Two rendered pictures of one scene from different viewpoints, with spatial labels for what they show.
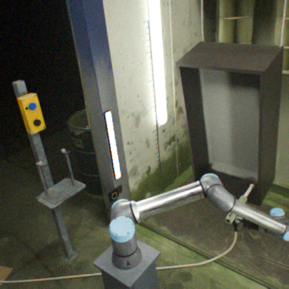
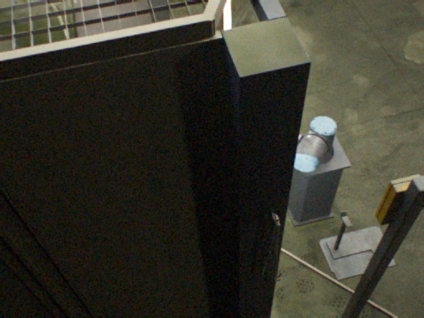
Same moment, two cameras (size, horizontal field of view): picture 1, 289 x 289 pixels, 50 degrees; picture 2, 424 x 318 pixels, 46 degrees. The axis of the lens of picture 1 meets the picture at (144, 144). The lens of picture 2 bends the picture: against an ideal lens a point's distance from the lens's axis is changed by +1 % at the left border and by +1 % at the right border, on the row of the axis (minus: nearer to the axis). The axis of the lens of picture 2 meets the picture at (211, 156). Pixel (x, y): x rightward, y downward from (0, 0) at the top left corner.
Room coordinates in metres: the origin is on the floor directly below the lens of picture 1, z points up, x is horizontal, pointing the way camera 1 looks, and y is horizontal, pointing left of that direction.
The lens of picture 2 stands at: (3.19, 0.77, 3.11)
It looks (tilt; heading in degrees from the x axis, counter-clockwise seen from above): 54 degrees down; 218
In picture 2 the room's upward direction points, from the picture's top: 4 degrees counter-clockwise
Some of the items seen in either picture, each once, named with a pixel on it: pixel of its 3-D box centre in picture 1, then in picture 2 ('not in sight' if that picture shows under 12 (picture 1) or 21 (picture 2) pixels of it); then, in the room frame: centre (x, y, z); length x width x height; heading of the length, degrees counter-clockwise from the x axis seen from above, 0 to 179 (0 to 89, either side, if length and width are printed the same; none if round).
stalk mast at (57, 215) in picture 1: (48, 182); (372, 275); (2.04, 0.79, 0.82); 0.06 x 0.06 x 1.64; 49
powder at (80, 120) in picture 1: (93, 118); not in sight; (3.13, 0.52, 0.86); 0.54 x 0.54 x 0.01
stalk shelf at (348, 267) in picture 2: (60, 191); (357, 252); (1.95, 0.67, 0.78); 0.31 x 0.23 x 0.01; 139
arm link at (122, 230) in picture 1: (122, 234); (321, 133); (1.39, 0.18, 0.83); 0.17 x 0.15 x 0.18; 3
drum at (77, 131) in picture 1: (100, 151); not in sight; (3.13, 0.51, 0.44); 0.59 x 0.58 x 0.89; 30
